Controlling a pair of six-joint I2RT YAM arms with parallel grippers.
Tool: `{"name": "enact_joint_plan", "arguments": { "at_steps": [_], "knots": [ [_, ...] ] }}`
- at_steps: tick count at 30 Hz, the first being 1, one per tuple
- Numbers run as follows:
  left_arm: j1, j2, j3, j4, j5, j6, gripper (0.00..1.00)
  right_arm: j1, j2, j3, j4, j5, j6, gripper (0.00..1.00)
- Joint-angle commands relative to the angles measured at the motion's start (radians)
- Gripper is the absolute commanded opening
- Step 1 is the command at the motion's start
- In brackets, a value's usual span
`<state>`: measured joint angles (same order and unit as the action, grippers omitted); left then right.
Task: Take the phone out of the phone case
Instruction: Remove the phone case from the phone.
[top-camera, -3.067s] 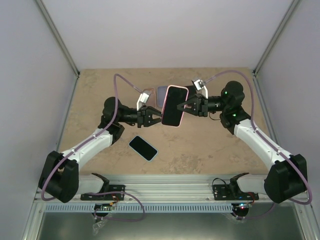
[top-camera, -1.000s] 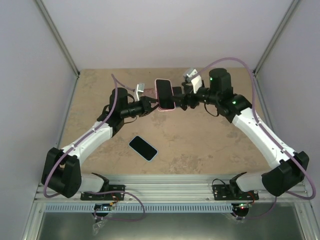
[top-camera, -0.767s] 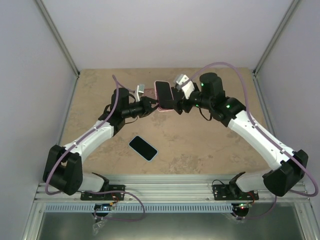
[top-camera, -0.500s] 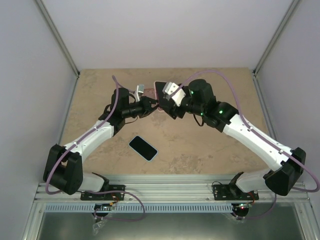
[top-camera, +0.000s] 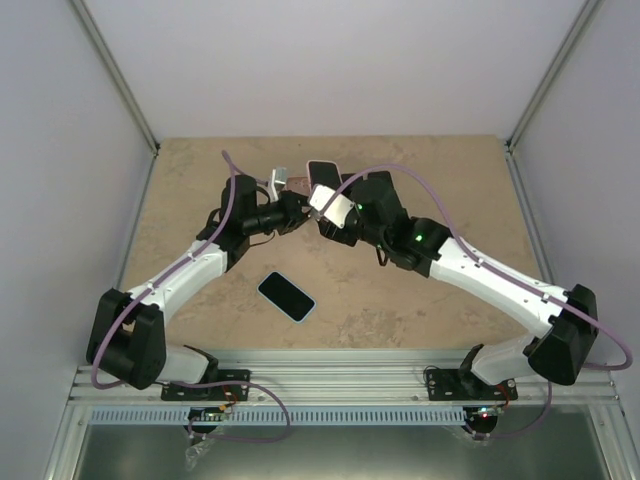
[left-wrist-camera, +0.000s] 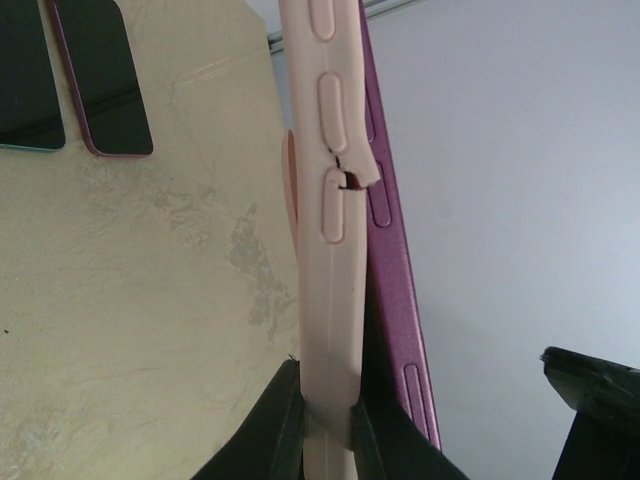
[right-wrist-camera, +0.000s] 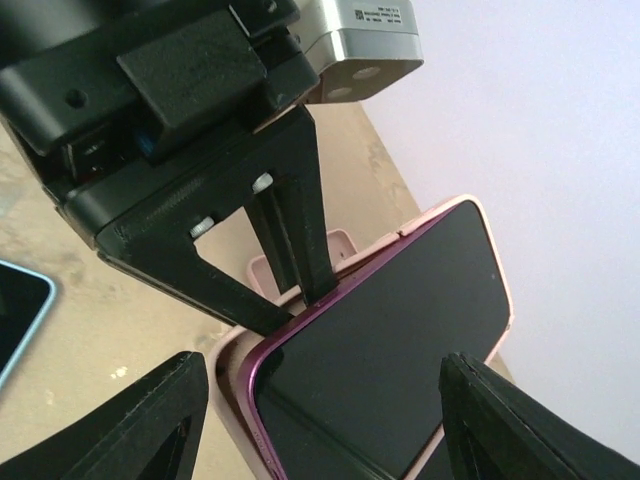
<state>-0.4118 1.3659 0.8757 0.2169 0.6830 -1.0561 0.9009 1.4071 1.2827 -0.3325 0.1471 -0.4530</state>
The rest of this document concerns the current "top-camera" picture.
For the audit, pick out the grey slotted cable duct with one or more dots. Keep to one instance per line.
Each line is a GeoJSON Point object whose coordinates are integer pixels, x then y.
{"type": "Point", "coordinates": [294, 416]}

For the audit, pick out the phone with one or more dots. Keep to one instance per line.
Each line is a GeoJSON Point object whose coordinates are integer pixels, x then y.
{"type": "Point", "coordinates": [383, 175]}
{"type": "Point", "coordinates": [323, 172]}
{"type": "Point", "coordinates": [287, 297]}

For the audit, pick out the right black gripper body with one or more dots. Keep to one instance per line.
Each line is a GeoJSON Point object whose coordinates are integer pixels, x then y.
{"type": "Point", "coordinates": [332, 234]}

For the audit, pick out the right aluminium frame post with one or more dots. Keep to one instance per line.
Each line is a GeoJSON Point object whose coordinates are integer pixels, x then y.
{"type": "Point", "coordinates": [579, 26]}

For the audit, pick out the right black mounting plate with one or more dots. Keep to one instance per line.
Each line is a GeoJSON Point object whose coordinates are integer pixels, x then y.
{"type": "Point", "coordinates": [449, 385]}

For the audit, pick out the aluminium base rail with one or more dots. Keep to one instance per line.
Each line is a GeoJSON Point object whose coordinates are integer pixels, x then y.
{"type": "Point", "coordinates": [357, 377]}

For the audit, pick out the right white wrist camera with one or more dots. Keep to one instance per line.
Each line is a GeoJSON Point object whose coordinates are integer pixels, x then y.
{"type": "Point", "coordinates": [325, 207]}

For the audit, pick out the right circuit board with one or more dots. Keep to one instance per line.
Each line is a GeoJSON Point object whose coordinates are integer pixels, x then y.
{"type": "Point", "coordinates": [488, 411]}

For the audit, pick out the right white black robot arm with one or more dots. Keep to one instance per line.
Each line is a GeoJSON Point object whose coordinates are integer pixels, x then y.
{"type": "Point", "coordinates": [558, 339]}

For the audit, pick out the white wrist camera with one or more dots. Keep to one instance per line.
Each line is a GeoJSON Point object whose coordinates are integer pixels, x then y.
{"type": "Point", "coordinates": [325, 207]}
{"type": "Point", "coordinates": [277, 183]}

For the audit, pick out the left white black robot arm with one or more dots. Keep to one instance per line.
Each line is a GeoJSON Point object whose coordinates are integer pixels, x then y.
{"type": "Point", "coordinates": [128, 337]}

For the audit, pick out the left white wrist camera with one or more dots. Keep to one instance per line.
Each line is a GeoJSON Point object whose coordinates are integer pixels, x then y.
{"type": "Point", "coordinates": [277, 183]}

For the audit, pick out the left aluminium frame post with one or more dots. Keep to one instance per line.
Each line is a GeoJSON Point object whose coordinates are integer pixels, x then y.
{"type": "Point", "coordinates": [97, 40]}

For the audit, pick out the aluminium frame post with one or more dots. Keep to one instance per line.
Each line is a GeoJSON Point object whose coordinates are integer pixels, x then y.
{"type": "Point", "coordinates": [97, 40]}
{"type": "Point", "coordinates": [579, 26]}

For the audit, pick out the pink phone case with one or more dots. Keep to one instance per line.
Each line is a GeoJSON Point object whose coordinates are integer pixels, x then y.
{"type": "Point", "coordinates": [299, 185]}

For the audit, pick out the clear plastic bag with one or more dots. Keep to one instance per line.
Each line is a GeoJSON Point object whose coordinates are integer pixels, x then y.
{"type": "Point", "coordinates": [197, 448]}

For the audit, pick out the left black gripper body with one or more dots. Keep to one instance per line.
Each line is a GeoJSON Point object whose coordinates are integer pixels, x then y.
{"type": "Point", "coordinates": [287, 217]}

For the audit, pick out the circuit board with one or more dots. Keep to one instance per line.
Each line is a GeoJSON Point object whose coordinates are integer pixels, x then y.
{"type": "Point", "coordinates": [210, 414]}
{"type": "Point", "coordinates": [488, 411]}

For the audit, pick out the left circuit board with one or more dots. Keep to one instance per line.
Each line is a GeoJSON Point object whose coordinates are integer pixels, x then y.
{"type": "Point", "coordinates": [210, 414]}

